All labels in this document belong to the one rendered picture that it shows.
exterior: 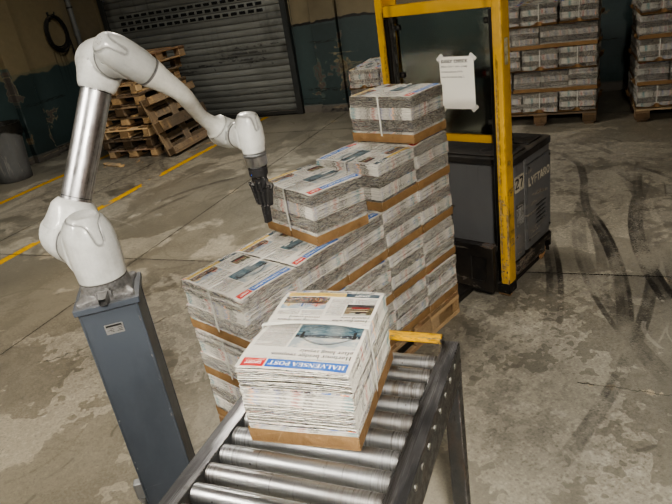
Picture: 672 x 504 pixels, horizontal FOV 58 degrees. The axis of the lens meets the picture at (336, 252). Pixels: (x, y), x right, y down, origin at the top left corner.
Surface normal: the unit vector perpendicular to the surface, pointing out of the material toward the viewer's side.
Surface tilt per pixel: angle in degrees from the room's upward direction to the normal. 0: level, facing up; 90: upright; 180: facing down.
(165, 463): 90
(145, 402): 90
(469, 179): 90
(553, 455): 0
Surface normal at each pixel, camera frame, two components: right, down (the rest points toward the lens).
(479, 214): -0.65, 0.40
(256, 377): -0.29, 0.44
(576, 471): -0.15, -0.90
